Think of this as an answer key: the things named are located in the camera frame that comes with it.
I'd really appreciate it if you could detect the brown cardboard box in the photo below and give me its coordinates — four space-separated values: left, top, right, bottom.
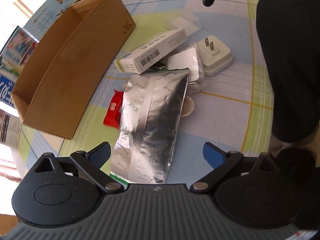
11 0 136 139

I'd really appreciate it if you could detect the white appliance product box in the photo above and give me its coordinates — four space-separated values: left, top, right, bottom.
0 110 22 149

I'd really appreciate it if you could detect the plaid tablecloth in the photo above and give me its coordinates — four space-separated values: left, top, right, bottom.
12 0 273 185

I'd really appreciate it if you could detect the white barcode carton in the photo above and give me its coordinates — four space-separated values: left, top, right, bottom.
116 29 188 74

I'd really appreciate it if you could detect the beige plastic spoon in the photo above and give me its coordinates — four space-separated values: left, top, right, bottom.
181 96 194 117

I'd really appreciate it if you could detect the white power adapter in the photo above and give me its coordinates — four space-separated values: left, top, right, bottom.
196 35 233 77

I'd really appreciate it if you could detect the clear plastic blister pack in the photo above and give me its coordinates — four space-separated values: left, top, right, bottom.
161 16 201 37

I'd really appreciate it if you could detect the pure milk cow carton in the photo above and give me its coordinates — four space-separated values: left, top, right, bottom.
23 0 78 42

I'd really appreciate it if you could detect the red snack packet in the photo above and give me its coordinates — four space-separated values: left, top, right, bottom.
103 90 124 129

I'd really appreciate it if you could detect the blue cartoon milk carton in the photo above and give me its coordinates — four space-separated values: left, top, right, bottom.
0 26 38 107

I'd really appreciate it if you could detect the silver foil pouch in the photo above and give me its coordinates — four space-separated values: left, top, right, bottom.
110 69 189 184

